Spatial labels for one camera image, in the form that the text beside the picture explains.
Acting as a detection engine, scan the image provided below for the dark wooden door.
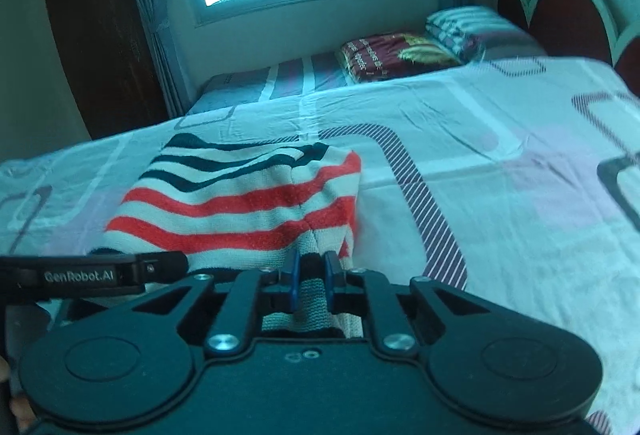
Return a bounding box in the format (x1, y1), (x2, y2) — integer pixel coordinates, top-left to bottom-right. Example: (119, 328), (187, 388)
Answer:
(37, 0), (172, 142)

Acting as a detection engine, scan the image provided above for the person's left hand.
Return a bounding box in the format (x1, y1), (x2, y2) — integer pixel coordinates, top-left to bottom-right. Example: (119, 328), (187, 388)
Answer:
(0, 357), (37, 434)

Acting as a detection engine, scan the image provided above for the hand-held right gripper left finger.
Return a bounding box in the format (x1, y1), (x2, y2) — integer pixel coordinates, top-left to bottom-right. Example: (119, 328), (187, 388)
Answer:
(127, 249), (302, 360)

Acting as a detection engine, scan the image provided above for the striped knit sweater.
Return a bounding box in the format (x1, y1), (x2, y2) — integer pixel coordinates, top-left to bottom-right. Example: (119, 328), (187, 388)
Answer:
(92, 132), (364, 341)

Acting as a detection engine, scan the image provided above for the red scalloped headboard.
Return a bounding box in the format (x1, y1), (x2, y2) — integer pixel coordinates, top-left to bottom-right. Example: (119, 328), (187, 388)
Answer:
(495, 0), (640, 96)

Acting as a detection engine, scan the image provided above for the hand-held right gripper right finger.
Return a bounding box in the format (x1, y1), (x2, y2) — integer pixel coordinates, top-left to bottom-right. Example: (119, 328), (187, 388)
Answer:
(324, 251), (496, 360)

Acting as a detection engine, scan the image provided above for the striped pillow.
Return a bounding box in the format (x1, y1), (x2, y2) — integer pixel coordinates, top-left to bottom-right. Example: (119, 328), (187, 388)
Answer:
(425, 6), (549, 64)

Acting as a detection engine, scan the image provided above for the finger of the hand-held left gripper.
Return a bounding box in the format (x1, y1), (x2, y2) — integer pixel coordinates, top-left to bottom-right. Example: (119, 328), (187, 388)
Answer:
(136, 251), (190, 290)

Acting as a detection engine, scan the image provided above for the dark red patterned pillow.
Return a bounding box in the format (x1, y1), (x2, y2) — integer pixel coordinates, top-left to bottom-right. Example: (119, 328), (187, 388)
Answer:
(335, 32), (464, 86)

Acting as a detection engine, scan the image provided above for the patterned bed sheet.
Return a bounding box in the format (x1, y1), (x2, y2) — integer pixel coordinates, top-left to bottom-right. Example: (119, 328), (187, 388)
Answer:
(0, 57), (640, 435)

